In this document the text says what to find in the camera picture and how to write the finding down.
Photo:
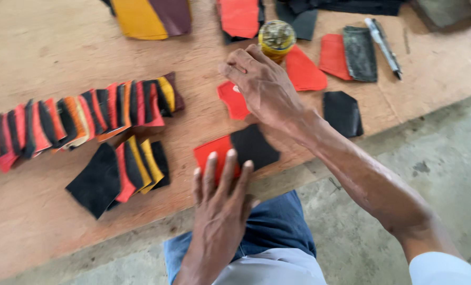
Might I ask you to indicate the large maroon leather sheet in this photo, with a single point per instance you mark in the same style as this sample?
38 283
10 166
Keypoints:
174 16

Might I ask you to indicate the grey stone block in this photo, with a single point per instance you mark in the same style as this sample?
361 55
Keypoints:
445 12

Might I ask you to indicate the blue jeans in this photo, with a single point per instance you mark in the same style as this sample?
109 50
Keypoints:
275 225

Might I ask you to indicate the grey worn leather piece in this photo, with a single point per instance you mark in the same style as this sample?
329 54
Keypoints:
360 53

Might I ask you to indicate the white shirt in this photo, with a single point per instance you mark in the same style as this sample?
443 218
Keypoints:
275 269

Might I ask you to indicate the red leather piece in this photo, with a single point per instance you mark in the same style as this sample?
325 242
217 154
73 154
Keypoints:
211 152
304 73
332 57
231 103

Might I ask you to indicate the person's left hand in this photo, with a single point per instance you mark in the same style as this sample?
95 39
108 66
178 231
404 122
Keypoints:
217 213

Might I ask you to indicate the heap of black leather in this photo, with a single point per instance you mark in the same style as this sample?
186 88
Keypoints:
350 6

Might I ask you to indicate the dark grey leather sheet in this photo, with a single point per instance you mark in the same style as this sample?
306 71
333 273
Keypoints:
304 23

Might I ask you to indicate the stack of red leather sheets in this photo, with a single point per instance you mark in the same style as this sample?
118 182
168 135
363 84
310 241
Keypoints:
239 18

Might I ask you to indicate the short fan of leather cutouts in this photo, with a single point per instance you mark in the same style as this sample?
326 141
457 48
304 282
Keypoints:
100 178

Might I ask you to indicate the black leather piece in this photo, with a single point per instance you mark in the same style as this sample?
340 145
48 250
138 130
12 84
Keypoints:
255 144
342 114

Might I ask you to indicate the long row of overlapped leather pieces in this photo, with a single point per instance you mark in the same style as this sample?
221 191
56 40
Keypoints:
81 118

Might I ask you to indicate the grey utility knife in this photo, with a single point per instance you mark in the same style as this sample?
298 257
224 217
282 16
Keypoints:
384 45

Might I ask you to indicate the yellow glue jar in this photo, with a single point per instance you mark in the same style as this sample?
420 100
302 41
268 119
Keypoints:
276 39

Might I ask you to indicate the person's right hand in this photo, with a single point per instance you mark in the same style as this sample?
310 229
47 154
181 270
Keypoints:
267 91

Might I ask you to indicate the person's right fingers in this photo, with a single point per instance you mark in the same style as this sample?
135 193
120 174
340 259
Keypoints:
239 63

